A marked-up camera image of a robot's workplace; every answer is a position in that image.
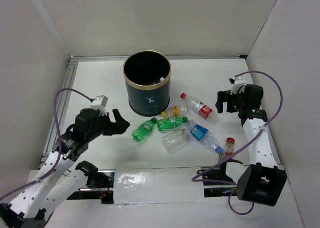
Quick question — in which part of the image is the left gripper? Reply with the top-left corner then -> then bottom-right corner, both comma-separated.
86,108 -> 131,141

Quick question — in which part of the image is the red label water bottle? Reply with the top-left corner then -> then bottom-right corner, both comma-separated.
180,93 -> 218,124

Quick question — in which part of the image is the blue label water bottle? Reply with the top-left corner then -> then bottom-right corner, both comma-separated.
186,119 -> 223,154

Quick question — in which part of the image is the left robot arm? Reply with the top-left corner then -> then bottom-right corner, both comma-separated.
0,108 -> 130,227

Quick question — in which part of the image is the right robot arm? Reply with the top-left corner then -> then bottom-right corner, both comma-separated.
216,84 -> 287,206

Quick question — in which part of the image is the dark green round bin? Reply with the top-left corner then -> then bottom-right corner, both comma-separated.
123,50 -> 172,117

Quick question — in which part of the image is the green bottle with cap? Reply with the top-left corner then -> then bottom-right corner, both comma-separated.
157,116 -> 189,132

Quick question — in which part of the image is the red cap drink bottle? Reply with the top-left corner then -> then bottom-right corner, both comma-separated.
218,137 -> 236,162

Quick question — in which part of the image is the small yellow cap bottle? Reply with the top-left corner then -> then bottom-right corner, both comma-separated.
161,104 -> 190,119

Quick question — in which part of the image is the clear plastic jar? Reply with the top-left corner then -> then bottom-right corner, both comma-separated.
161,128 -> 190,153

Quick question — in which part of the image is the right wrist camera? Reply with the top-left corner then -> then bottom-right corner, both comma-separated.
229,76 -> 247,95

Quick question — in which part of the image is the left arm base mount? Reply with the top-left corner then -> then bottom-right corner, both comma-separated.
68,170 -> 116,204

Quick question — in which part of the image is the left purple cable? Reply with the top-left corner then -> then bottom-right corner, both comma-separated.
0,88 -> 95,201

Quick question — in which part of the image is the purple cable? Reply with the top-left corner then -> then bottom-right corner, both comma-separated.
0,88 -> 95,201
191,71 -> 284,215

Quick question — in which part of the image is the aluminium frame rail left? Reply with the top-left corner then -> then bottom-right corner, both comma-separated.
38,57 -> 79,169

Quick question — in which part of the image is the aluminium frame rail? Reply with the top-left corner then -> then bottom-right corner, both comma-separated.
38,57 -> 79,169
69,54 -> 248,61

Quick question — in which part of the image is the aluminium frame rail back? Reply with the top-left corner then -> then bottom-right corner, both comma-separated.
69,54 -> 248,61

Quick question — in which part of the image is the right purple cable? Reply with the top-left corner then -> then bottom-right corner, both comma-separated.
191,71 -> 284,215

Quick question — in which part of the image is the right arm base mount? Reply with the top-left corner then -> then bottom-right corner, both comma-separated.
196,159 -> 243,198

